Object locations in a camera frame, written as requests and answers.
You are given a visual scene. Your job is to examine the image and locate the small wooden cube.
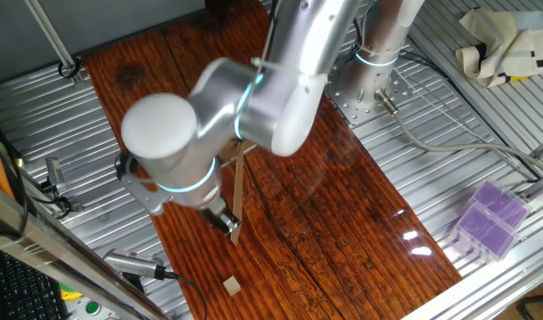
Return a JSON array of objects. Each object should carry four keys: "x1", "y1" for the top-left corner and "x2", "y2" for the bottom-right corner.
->
[{"x1": 221, "y1": 275, "x2": 243, "y2": 298}]

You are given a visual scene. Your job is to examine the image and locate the clear box purple contents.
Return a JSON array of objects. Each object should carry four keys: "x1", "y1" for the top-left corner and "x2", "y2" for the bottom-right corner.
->
[
  {"x1": 451, "y1": 203, "x2": 521, "y2": 264},
  {"x1": 469, "y1": 179, "x2": 534, "y2": 233}
]

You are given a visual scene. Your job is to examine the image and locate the aluminium profile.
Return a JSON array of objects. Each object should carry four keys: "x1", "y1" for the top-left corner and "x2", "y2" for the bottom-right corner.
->
[{"x1": 517, "y1": 132, "x2": 543, "y2": 204}]

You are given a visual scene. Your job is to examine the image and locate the small grey camera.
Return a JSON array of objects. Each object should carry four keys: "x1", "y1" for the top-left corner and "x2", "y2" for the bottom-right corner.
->
[{"x1": 38, "y1": 156, "x2": 85, "y2": 216}]

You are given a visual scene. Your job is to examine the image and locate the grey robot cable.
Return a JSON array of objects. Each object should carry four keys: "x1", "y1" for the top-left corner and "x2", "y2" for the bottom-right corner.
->
[{"x1": 373, "y1": 87, "x2": 543, "y2": 177}]

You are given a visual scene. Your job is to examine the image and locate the beige cloth bag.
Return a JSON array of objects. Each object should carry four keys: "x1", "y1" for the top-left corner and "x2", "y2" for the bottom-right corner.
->
[{"x1": 454, "y1": 7, "x2": 543, "y2": 89}]

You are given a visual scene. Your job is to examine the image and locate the silver finned camera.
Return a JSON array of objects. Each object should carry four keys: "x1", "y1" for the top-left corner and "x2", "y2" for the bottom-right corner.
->
[{"x1": 102, "y1": 247, "x2": 169, "y2": 282}]

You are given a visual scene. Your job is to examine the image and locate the black camera cable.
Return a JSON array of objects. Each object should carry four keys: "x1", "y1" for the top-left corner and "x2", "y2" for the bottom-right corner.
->
[{"x1": 163, "y1": 269, "x2": 209, "y2": 320}]

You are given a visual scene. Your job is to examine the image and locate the metal camera pole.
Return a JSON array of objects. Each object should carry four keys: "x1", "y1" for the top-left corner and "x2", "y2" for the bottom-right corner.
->
[{"x1": 23, "y1": 0, "x2": 85, "y2": 86}]

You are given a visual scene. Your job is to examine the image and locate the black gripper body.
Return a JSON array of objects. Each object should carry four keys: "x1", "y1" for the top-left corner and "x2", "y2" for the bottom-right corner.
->
[{"x1": 199, "y1": 199, "x2": 244, "y2": 237}]

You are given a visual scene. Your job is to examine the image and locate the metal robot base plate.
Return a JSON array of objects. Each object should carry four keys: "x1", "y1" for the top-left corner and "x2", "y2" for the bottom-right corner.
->
[{"x1": 325, "y1": 55, "x2": 417, "y2": 129}]

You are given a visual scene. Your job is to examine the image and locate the aluminium frame bar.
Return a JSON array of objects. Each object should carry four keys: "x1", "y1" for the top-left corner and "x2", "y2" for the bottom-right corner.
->
[{"x1": 0, "y1": 177, "x2": 172, "y2": 320}]

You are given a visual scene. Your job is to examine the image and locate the grey box green button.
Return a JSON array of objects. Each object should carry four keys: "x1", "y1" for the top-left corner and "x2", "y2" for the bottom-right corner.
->
[{"x1": 70, "y1": 296, "x2": 124, "y2": 320}]

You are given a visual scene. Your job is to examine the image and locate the black keyboard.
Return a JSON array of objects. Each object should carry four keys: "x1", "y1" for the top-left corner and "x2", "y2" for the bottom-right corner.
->
[{"x1": 0, "y1": 245, "x2": 71, "y2": 320}]

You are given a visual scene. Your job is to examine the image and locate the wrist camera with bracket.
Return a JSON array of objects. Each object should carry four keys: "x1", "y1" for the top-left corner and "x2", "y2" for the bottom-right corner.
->
[{"x1": 114, "y1": 152, "x2": 172, "y2": 218}]

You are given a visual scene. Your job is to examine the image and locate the wooden picture frame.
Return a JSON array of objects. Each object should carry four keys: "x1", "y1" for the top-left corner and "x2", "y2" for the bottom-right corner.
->
[{"x1": 219, "y1": 140, "x2": 259, "y2": 247}]

